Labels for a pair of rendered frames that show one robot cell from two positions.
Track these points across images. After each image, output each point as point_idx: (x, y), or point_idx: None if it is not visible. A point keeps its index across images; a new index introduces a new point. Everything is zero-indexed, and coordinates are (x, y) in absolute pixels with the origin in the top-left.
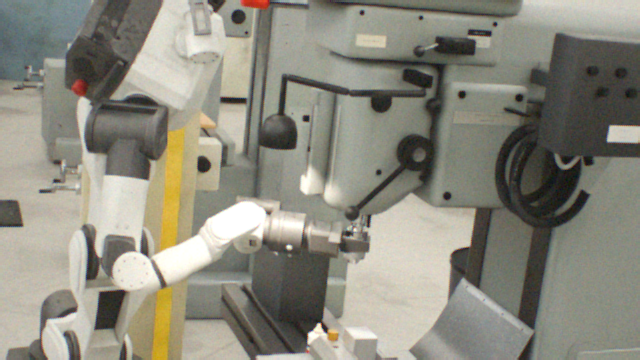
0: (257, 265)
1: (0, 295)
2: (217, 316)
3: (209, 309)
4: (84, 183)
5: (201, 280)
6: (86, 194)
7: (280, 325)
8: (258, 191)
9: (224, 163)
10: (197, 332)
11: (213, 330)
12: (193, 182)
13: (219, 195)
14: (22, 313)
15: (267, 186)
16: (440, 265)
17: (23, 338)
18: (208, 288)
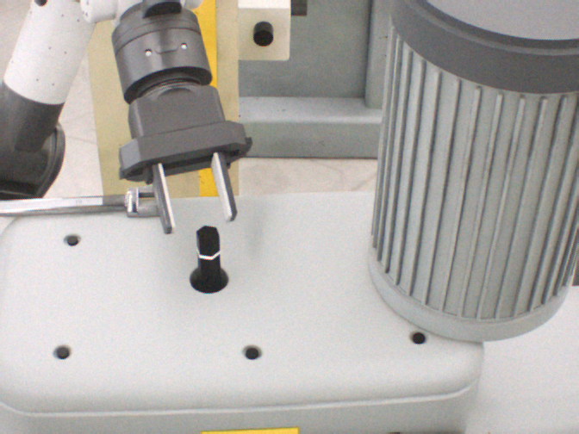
0: None
1: (77, 110)
2: (321, 156)
3: (311, 148)
4: (91, 94)
5: (300, 115)
6: (96, 106)
7: None
8: (372, 12)
9: (303, 15)
10: (291, 182)
11: (312, 179)
12: (234, 83)
13: (322, 13)
14: (94, 144)
15: (383, 8)
16: None
17: (86, 189)
18: (308, 126)
